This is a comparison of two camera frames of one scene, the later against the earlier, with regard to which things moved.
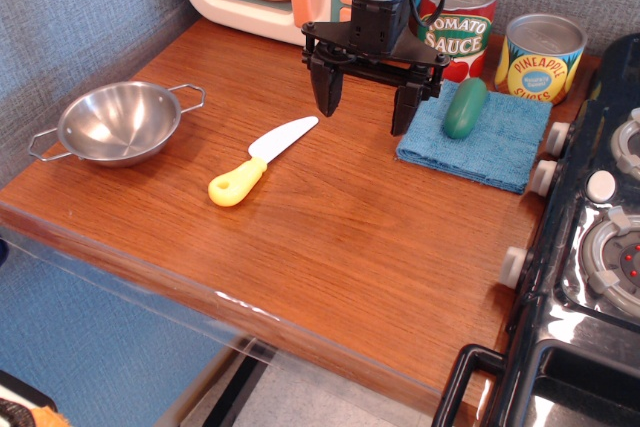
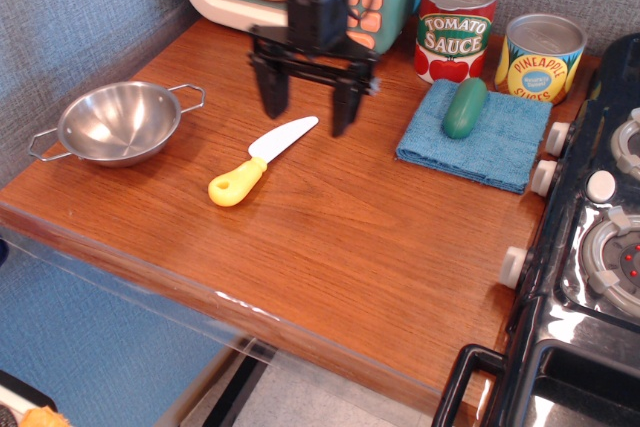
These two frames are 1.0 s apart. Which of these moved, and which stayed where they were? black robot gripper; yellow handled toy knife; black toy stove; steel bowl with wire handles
Moved: black robot gripper
Stayed: black toy stove; yellow handled toy knife; steel bowl with wire handles
